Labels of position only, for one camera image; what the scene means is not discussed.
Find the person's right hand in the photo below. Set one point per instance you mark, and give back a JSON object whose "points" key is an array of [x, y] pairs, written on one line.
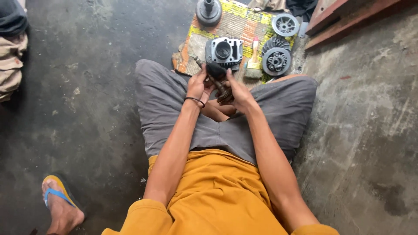
{"points": [[241, 96]]}

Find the person's left hand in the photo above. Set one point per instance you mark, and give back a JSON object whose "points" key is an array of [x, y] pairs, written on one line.
{"points": [[197, 87]]}

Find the rusty geared metal shaft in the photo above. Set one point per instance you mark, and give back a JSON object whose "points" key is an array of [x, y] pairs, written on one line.
{"points": [[220, 85]]}

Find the dark greasy rag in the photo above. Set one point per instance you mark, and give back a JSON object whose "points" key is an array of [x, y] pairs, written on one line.
{"points": [[215, 69]]}

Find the black wristband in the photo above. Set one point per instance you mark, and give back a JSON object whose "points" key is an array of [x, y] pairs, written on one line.
{"points": [[196, 99]]}

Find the dirty paint brush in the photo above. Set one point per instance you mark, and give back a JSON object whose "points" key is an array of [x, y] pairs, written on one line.
{"points": [[254, 60]]}

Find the person's grey shorts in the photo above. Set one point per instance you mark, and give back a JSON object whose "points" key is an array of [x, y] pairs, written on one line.
{"points": [[163, 107]]}

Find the grey engine cylinder block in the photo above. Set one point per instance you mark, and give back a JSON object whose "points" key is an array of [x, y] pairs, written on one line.
{"points": [[224, 50]]}

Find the grey round clutch disc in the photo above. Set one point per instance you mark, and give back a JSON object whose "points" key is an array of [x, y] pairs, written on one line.
{"points": [[276, 61]]}

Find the finned metal pulley half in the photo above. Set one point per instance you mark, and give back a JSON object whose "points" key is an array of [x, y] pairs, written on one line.
{"points": [[276, 43]]}

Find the printed cardboard mat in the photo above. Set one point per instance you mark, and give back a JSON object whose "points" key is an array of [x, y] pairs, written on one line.
{"points": [[233, 24]]}

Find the dark round hub with shaft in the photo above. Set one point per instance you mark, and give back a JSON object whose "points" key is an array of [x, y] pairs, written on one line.
{"points": [[209, 12]]}

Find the silver spoked pulley wheel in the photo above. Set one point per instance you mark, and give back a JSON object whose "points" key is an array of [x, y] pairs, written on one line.
{"points": [[285, 24]]}

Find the small grey metal plate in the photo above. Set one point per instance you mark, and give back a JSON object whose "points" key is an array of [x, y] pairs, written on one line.
{"points": [[303, 30]]}

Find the beige crumpled cloth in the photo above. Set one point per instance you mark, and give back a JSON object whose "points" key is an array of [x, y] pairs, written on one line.
{"points": [[271, 4]]}

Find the person's mustard yellow shirt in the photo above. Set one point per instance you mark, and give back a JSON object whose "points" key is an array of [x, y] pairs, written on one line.
{"points": [[215, 195]]}

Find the black crumpled cloth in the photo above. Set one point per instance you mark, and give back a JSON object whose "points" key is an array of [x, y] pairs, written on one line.
{"points": [[302, 9]]}

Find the red rusty metal beam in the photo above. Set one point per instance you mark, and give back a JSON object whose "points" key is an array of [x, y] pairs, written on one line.
{"points": [[346, 18]]}

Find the blue yellow flip-flop sandal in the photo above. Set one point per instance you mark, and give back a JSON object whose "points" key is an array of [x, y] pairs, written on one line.
{"points": [[55, 192]]}

